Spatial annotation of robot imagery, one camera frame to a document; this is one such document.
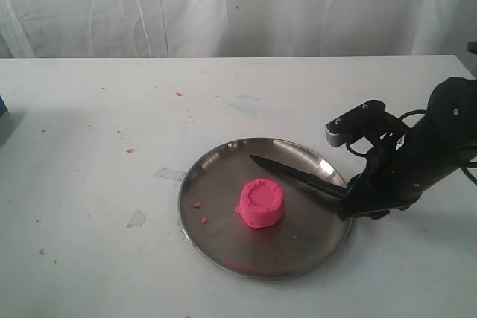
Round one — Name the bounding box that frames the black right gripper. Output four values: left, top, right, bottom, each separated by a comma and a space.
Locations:
337, 124, 466, 221

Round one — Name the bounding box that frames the black knife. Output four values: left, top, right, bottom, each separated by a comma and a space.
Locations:
249, 154, 347, 199

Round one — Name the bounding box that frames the pink clay lump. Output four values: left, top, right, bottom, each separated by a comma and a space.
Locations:
235, 179, 285, 229

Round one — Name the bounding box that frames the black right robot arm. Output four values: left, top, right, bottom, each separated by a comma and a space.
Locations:
326, 77, 476, 220

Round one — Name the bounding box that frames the round steel plate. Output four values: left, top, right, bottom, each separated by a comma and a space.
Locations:
178, 138, 352, 279

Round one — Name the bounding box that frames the clear tape piece upper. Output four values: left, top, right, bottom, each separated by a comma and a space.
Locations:
154, 168, 186, 182

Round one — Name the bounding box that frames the clear tape piece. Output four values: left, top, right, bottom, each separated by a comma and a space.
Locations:
127, 210, 147, 229
154, 168, 186, 182

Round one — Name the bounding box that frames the clear tape piece lower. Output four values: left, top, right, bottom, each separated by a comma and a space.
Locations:
127, 210, 147, 229

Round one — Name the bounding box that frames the white backdrop curtain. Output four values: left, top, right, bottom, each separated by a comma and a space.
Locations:
1, 0, 476, 58

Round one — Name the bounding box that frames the blue box at table edge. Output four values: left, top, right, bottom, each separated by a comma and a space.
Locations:
0, 97, 9, 121

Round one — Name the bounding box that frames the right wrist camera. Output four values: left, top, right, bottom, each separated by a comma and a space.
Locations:
325, 100, 386, 147

